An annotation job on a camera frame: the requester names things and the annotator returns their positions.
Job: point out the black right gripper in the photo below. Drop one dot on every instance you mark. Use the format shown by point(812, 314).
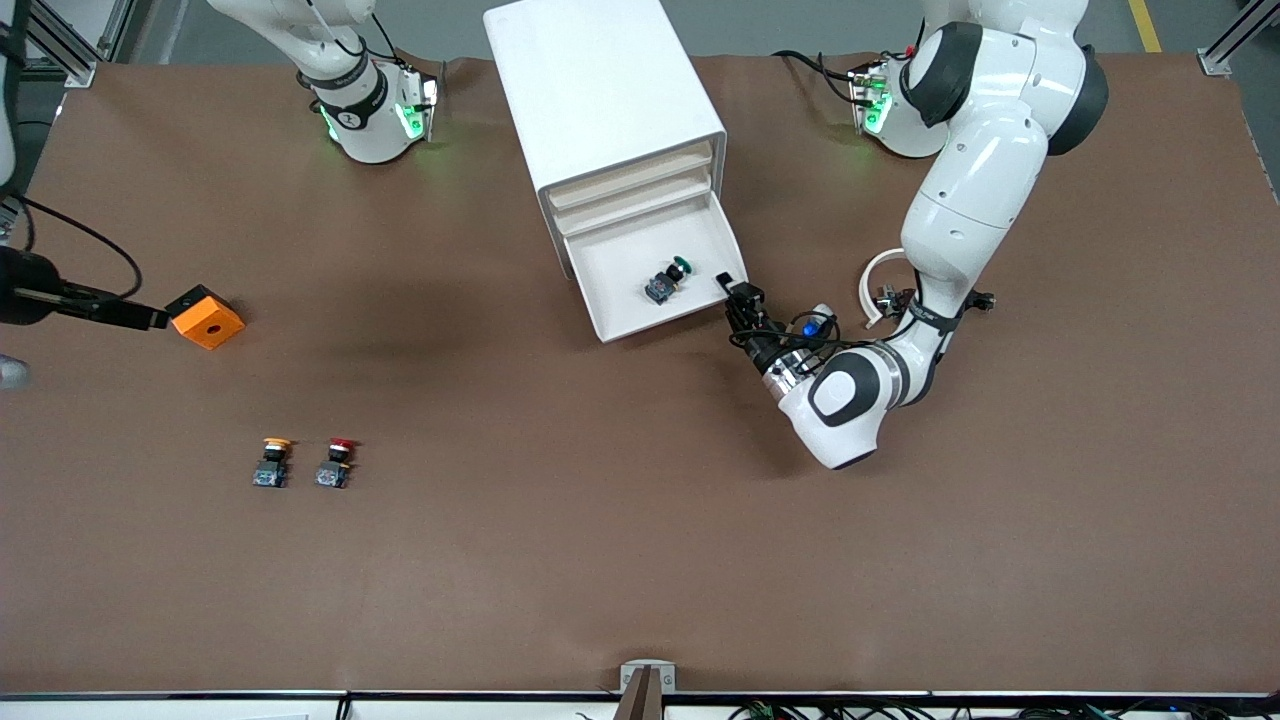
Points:
point(28, 287)

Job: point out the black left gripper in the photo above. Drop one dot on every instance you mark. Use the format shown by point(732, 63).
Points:
point(762, 344)

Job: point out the green push button switch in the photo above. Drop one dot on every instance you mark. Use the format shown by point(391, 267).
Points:
point(660, 288)

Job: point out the white plastic drawer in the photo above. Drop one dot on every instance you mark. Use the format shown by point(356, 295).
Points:
point(630, 178)
point(620, 270)
point(630, 205)

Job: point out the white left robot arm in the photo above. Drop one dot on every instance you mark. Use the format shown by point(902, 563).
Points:
point(980, 180)

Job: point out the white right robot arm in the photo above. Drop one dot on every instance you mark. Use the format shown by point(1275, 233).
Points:
point(360, 130)

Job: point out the white drawer cabinet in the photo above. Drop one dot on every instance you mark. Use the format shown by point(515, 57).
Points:
point(590, 90)

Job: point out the orange box with hole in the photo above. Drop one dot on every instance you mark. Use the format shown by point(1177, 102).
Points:
point(210, 325)

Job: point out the dark brown small component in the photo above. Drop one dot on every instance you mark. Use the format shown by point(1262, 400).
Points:
point(888, 298)

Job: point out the brown paper table cover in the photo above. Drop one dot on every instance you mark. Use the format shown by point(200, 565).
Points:
point(640, 500)

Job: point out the small black component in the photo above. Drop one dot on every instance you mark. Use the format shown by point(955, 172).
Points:
point(985, 299)

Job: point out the yellow push button switch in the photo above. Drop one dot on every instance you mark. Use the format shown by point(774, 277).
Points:
point(272, 470)

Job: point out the red push button switch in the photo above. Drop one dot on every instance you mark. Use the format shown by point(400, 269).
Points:
point(333, 470)

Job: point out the aluminium frame profile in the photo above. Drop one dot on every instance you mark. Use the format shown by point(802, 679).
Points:
point(70, 50)
point(1225, 50)

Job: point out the white table edge rail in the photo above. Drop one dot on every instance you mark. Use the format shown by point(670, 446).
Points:
point(200, 708)

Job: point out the grey metal bracket with post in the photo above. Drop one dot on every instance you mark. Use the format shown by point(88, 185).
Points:
point(647, 690)

